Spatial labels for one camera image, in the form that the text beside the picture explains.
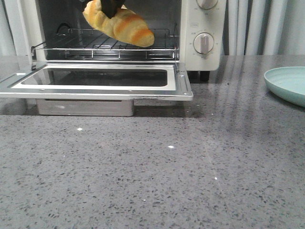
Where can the grey curtain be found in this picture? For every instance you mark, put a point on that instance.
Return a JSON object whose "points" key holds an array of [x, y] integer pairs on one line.
{"points": [[252, 27]]}

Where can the oven control knob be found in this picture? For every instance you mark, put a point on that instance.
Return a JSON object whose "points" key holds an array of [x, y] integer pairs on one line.
{"points": [[206, 4], [203, 43]]}

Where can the golden croissant bread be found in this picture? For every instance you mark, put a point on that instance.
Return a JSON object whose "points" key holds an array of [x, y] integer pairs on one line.
{"points": [[126, 26]]}

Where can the upper oven control knob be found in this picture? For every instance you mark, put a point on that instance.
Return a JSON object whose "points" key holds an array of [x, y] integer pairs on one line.
{"points": [[206, 4]]}

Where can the light green plate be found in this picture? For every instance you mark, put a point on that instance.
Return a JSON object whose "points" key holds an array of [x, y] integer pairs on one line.
{"points": [[287, 83]]}

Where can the lower oven control knob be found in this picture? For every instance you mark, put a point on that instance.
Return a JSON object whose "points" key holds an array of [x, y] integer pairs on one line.
{"points": [[203, 43]]}

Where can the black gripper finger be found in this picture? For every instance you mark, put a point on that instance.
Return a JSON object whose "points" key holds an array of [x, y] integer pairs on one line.
{"points": [[110, 7]]}

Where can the glass oven door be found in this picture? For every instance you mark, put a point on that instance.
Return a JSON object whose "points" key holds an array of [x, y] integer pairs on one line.
{"points": [[97, 88]]}

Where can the white Toshiba toaster oven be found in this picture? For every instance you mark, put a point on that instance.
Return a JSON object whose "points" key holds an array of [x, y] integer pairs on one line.
{"points": [[44, 19]]}

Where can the metal wire oven rack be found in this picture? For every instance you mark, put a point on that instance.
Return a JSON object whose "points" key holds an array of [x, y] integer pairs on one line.
{"points": [[90, 44]]}

